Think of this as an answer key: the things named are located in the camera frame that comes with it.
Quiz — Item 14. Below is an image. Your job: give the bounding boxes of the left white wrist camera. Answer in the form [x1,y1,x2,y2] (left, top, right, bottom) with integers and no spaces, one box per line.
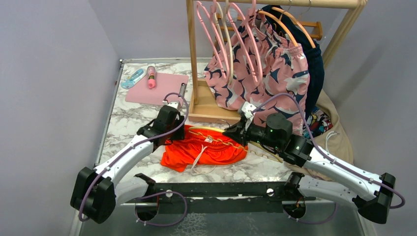
[163,100,182,111]

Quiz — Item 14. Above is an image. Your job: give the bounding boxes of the pink tube bottle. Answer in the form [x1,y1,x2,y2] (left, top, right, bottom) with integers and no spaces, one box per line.
[147,66,156,89]

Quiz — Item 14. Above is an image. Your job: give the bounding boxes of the wooden clothes rack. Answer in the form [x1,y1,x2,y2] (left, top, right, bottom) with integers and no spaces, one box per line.
[186,0,367,124]

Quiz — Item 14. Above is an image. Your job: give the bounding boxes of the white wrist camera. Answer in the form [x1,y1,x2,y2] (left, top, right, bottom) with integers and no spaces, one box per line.
[163,100,182,111]
[238,101,257,130]

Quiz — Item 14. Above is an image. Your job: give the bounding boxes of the pink clipboard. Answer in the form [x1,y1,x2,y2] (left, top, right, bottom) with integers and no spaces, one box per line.
[125,73,189,105]

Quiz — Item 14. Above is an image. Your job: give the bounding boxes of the colourful print garment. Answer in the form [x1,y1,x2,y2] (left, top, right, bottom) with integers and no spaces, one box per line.
[306,106,333,137]

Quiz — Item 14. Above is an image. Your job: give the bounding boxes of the pink shark print shorts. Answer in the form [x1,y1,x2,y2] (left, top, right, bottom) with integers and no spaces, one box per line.
[204,13,310,135]

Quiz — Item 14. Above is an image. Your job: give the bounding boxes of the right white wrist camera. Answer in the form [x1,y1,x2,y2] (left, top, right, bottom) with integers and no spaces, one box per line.
[238,101,257,130]

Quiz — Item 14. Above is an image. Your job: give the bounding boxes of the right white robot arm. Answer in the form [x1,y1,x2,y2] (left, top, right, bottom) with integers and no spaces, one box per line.
[223,113,395,224]

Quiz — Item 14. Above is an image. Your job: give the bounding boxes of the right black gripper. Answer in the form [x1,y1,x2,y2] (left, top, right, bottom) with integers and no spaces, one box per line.
[223,118,282,150]

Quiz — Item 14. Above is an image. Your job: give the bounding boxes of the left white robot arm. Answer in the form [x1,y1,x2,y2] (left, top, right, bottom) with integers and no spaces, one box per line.
[70,101,187,224]

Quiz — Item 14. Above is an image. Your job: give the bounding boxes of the navy blue garment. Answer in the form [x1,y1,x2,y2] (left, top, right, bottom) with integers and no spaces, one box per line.
[260,4,326,118]

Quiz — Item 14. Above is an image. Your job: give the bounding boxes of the yellow hanger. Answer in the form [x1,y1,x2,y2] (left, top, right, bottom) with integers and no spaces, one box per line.
[189,126,284,163]

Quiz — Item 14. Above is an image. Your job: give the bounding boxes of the light blue package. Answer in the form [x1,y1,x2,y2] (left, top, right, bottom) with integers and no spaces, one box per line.
[120,69,145,89]

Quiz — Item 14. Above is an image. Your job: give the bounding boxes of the orange shorts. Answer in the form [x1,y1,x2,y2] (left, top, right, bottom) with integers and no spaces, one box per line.
[160,124,247,175]

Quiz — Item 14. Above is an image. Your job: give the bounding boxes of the beige garment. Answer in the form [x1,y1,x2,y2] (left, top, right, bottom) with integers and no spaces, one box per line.
[284,89,354,181]

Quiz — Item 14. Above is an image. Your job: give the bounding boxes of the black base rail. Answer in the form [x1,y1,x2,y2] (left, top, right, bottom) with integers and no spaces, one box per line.
[130,181,302,214]

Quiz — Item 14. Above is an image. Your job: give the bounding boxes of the cream hanger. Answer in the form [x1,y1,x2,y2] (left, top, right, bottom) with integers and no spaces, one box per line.
[214,0,234,85]

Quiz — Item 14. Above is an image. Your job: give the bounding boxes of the orange wooden hanger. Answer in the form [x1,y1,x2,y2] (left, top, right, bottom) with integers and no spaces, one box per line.
[261,5,320,50]

